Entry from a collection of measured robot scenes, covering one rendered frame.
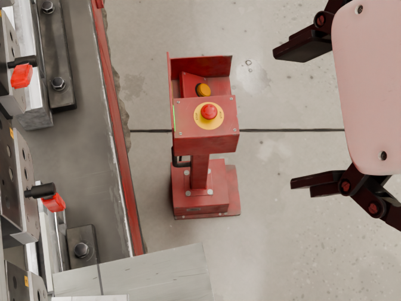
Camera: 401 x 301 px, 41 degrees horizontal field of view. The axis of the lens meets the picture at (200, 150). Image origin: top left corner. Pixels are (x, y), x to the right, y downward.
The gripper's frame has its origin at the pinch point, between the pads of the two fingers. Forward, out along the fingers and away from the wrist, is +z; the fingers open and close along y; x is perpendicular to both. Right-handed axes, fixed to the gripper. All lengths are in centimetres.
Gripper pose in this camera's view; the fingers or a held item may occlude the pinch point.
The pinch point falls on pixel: (305, 116)
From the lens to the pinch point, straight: 37.6
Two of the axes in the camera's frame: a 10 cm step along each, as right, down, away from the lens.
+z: -5.6, 1.9, 8.1
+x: 8.2, 0.0, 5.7
